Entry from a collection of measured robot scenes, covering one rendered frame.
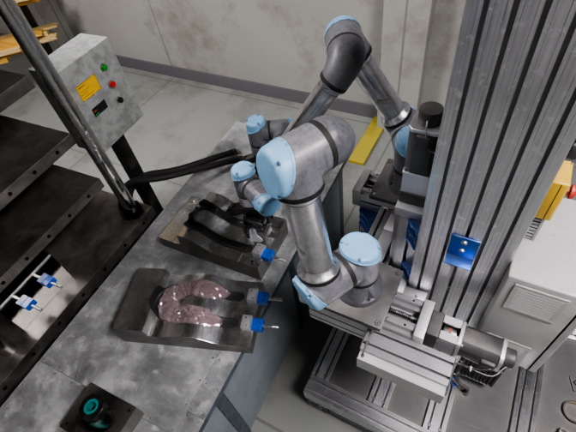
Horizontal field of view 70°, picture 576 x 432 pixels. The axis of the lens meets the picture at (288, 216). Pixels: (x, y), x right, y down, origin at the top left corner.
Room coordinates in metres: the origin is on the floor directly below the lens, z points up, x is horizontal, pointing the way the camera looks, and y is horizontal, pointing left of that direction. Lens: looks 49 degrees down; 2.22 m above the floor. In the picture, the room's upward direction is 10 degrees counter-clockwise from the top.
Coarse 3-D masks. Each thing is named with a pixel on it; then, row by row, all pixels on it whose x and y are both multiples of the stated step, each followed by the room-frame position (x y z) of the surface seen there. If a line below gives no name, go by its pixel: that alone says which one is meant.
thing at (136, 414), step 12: (84, 396) 0.54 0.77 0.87; (108, 396) 0.52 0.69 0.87; (72, 408) 0.51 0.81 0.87; (108, 408) 0.49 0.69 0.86; (120, 408) 0.48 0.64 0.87; (132, 408) 0.47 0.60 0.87; (72, 420) 0.47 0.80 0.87; (84, 420) 0.46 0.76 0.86; (108, 420) 0.46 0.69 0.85; (120, 420) 0.44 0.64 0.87; (132, 420) 0.44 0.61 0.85
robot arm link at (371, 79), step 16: (336, 32) 1.19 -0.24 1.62; (352, 32) 1.17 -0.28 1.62; (368, 48) 1.20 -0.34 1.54; (368, 64) 1.19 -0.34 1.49; (368, 80) 1.18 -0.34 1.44; (384, 80) 1.20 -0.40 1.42; (368, 96) 1.20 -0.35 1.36; (384, 96) 1.17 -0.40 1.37; (384, 112) 1.18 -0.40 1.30; (400, 112) 1.17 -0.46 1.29
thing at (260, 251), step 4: (256, 244) 1.00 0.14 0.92; (260, 244) 0.99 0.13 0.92; (256, 248) 0.98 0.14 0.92; (260, 248) 0.98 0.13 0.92; (264, 248) 0.98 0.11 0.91; (252, 252) 0.96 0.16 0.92; (256, 252) 0.96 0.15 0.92; (260, 252) 0.96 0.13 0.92; (264, 252) 0.96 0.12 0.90; (268, 252) 0.96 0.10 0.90; (272, 252) 0.96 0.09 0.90; (256, 256) 0.95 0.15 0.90; (260, 256) 0.95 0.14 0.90; (264, 256) 0.94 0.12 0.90; (268, 256) 0.94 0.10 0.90; (272, 256) 0.94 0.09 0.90; (276, 256) 0.94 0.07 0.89; (264, 260) 0.94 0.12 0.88; (268, 260) 0.93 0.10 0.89; (272, 260) 0.94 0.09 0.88; (280, 260) 0.92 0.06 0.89; (284, 260) 0.92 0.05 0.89
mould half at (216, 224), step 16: (192, 208) 1.31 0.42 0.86; (224, 208) 1.22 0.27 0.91; (176, 224) 1.23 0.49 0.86; (208, 224) 1.15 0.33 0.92; (224, 224) 1.15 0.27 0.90; (272, 224) 1.11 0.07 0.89; (160, 240) 1.18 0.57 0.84; (176, 240) 1.14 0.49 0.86; (192, 240) 1.07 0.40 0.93; (208, 240) 1.07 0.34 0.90; (240, 240) 1.06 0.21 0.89; (272, 240) 1.02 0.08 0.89; (208, 256) 1.04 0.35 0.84; (224, 256) 0.99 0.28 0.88; (240, 256) 0.97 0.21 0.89; (240, 272) 0.96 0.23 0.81; (256, 272) 0.91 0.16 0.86
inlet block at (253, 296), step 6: (252, 288) 0.82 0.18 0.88; (252, 294) 0.80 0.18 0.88; (258, 294) 0.80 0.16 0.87; (264, 294) 0.80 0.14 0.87; (246, 300) 0.78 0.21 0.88; (252, 300) 0.77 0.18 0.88; (258, 300) 0.78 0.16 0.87; (264, 300) 0.77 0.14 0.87; (270, 300) 0.78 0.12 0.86; (276, 300) 0.77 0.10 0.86; (282, 300) 0.76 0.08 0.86
